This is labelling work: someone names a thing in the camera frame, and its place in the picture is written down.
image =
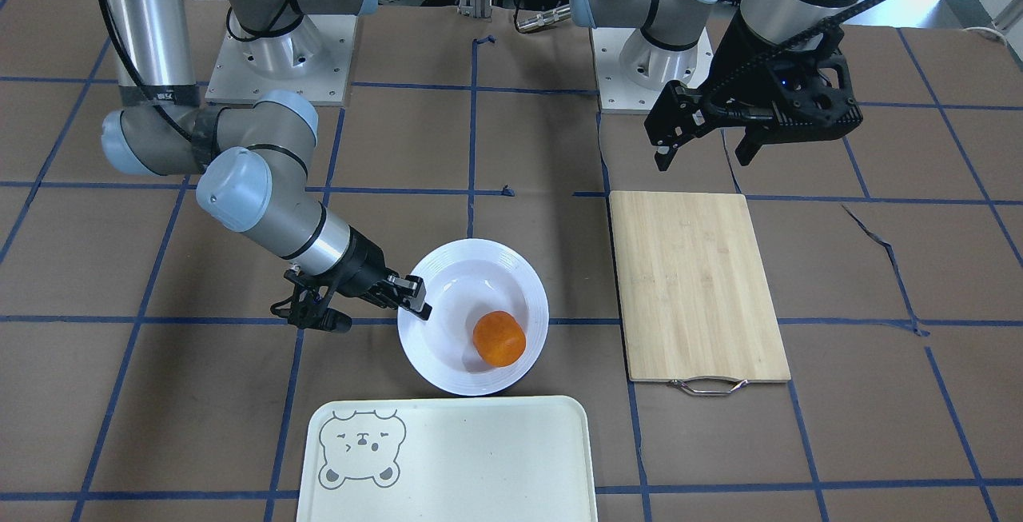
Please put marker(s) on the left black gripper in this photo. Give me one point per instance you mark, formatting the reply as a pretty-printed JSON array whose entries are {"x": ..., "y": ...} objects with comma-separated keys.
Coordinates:
[{"x": 739, "y": 66}]

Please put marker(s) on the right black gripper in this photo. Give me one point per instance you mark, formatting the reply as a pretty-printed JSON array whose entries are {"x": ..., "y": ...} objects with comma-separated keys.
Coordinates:
[{"x": 364, "y": 264}]

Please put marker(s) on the white round plate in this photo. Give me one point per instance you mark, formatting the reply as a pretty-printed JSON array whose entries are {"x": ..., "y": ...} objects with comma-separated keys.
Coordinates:
[{"x": 465, "y": 280}]

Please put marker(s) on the orange fruit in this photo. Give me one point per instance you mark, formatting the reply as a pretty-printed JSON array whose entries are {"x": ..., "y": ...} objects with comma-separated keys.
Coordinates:
[{"x": 499, "y": 339}]

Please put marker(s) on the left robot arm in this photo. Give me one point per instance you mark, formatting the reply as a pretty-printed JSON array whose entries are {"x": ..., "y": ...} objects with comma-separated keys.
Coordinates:
[{"x": 676, "y": 25}]

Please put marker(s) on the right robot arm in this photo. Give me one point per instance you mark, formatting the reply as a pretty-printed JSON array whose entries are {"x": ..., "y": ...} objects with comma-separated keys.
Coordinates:
[{"x": 252, "y": 161}]

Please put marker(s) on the cream bear tray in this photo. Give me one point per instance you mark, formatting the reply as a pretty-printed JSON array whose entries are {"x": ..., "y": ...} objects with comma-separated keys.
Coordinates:
[{"x": 518, "y": 458}]

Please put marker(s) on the wooden cutting board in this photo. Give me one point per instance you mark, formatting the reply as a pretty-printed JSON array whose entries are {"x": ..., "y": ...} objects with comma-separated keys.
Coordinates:
[{"x": 694, "y": 299}]

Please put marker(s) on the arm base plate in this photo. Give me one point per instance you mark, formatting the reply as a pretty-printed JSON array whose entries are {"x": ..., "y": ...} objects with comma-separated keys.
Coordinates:
[
  {"x": 631, "y": 72},
  {"x": 314, "y": 61}
]

